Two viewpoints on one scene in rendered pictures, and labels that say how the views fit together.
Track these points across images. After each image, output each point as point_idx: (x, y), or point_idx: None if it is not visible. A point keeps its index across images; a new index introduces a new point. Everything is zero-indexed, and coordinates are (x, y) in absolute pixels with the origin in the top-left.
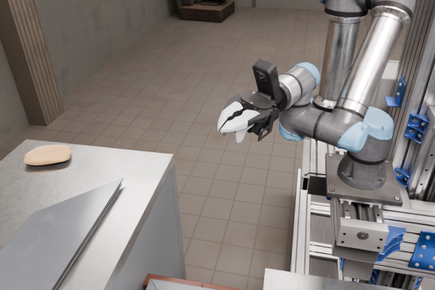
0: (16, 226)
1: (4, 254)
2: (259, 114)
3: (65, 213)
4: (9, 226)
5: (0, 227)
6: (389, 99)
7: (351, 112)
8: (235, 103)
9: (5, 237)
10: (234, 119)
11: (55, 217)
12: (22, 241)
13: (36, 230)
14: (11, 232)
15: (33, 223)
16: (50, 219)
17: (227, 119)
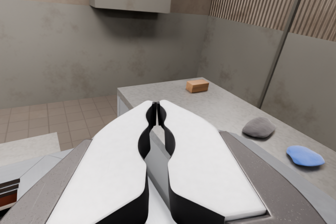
0: (325, 192)
1: (284, 167)
2: (42, 218)
3: (329, 223)
4: (328, 189)
5: (328, 184)
6: None
7: None
8: (240, 192)
9: (311, 182)
10: (142, 115)
11: (325, 213)
12: (295, 180)
13: (308, 193)
14: (318, 187)
15: (320, 196)
16: (322, 208)
17: (164, 115)
